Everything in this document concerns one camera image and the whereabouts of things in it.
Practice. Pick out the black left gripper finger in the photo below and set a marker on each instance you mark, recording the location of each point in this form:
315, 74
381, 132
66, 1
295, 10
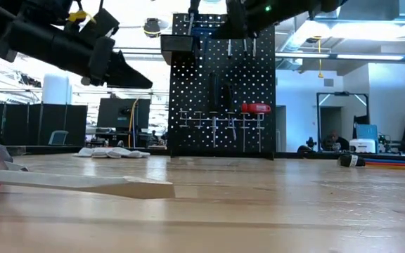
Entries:
128, 77

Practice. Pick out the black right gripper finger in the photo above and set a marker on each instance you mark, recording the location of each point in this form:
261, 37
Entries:
230, 24

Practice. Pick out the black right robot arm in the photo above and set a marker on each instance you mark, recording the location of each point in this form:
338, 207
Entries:
294, 7

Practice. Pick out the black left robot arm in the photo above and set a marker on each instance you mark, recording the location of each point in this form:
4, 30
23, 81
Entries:
37, 38

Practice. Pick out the yellow tape tag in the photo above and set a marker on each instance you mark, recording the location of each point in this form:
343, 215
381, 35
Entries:
77, 15

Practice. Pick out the black pegboard bin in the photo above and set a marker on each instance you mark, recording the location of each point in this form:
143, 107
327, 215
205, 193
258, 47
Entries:
179, 44

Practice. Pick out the black ceiling spotlight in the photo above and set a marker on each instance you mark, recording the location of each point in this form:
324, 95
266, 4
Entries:
152, 27

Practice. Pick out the white cylinder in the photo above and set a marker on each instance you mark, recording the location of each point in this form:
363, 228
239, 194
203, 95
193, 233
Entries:
56, 93

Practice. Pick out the person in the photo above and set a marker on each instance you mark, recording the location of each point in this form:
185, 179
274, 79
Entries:
153, 137
336, 141

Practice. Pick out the white work glove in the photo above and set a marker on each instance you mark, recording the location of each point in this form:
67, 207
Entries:
111, 152

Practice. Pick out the grey office chair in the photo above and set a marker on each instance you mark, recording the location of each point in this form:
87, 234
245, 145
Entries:
59, 137

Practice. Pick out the black metal pegboard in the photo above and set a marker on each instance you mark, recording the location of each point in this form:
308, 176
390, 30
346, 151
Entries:
202, 140

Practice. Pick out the black partition panels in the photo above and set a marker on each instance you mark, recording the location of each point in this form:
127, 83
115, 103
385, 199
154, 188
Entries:
30, 123

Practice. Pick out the white ceiling light strip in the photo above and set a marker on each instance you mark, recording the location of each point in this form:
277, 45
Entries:
364, 57

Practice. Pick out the blue box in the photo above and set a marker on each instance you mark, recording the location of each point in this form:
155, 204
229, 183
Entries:
367, 131

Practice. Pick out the white device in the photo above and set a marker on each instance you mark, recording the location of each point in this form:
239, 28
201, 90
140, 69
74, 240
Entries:
363, 145

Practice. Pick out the grey wall vent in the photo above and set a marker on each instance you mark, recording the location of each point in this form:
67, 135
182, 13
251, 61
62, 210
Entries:
328, 83

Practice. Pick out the black metal rack frame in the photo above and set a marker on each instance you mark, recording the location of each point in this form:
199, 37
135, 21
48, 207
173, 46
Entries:
318, 119

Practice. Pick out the black aluminium table frame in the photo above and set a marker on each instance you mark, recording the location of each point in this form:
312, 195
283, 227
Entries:
315, 155

